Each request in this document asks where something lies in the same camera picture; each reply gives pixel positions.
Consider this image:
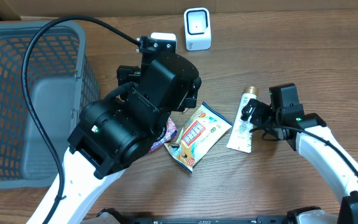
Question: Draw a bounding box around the purple red snack pouch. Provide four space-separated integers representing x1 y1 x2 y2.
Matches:
149 118 177 153

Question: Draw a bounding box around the grey plastic mesh basket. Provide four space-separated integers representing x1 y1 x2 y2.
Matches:
0 21 99 189

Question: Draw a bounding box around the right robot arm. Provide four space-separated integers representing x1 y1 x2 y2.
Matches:
241 83 358 224

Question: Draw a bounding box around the white barcode scanner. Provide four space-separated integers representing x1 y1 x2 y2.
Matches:
183 7 212 51

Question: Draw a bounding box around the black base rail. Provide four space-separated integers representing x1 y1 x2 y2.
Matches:
80 207 338 224

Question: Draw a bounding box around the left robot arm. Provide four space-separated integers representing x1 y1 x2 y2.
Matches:
28 52 201 223

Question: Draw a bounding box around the yellow snack bag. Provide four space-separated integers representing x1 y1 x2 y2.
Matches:
164 102 232 173

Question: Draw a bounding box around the white tube with gold cap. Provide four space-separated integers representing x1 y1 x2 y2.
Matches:
226 86 259 153

